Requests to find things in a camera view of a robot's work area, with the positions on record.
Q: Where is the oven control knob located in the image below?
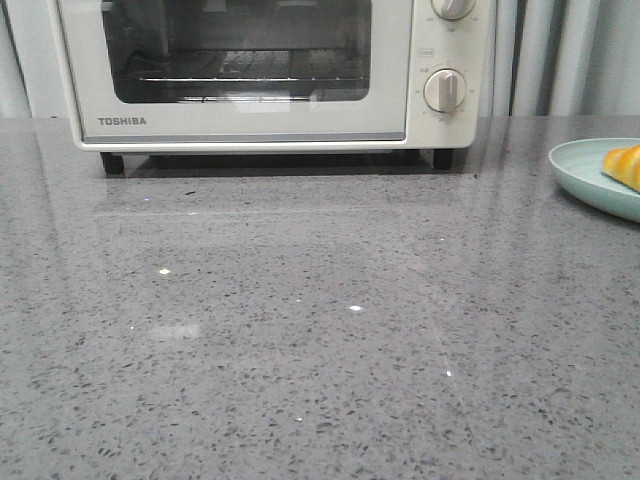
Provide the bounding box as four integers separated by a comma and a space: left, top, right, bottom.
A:
431, 0, 475, 21
423, 69, 466, 114

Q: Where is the light green round plate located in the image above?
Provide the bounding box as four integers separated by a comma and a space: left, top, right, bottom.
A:
548, 138, 639, 223

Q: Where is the upper oven control knob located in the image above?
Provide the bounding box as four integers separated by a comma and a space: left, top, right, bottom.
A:
431, 0, 475, 21

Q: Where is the lower oven control knob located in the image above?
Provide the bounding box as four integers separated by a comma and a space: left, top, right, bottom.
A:
423, 69, 466, 114

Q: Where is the metal wire oven rack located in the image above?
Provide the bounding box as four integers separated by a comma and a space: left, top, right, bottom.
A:
130, 49, 370, 82

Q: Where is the grey pleated curtain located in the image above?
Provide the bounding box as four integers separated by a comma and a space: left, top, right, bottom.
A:
1, 1, 639, 118

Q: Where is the white glass oven door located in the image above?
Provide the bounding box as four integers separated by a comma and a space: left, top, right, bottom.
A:
56, 1, 413, 144

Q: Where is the golden croissant bread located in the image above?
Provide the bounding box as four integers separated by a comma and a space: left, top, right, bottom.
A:
602, 145, 640, 191

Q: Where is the white Toshiba toaster oven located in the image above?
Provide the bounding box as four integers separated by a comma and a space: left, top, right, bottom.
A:
49, 1, 492, 174

